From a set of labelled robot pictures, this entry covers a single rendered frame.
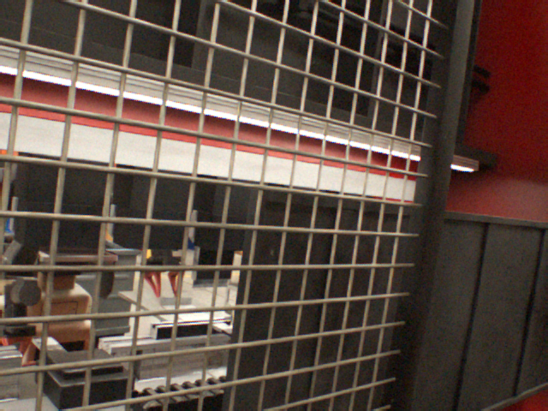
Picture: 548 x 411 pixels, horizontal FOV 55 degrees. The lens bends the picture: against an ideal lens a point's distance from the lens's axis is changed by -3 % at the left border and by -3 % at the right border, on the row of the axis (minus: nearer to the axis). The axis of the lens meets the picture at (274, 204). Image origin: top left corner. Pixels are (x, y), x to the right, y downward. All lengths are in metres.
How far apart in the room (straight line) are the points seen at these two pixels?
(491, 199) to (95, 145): 1.20
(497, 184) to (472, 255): 0.70
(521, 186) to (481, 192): 0.13
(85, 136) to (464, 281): 0.76
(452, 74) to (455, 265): 0.62
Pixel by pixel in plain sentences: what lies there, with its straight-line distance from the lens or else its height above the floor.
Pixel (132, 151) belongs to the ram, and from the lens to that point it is 1.09.
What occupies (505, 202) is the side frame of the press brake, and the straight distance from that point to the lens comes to 1.77.
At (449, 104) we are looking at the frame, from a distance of 0.48.
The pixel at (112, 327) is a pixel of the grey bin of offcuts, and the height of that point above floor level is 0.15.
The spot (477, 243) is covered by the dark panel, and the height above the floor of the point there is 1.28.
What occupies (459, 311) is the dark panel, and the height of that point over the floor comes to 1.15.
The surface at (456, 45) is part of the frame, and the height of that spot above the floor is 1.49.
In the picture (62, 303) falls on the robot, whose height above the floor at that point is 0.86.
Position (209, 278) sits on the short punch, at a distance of 1.27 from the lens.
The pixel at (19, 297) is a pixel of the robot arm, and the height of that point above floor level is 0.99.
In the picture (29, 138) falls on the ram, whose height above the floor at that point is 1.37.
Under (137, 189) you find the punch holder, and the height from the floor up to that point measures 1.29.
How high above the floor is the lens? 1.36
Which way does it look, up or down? 3 degrees down
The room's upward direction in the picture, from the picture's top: 8 degrees clockwise
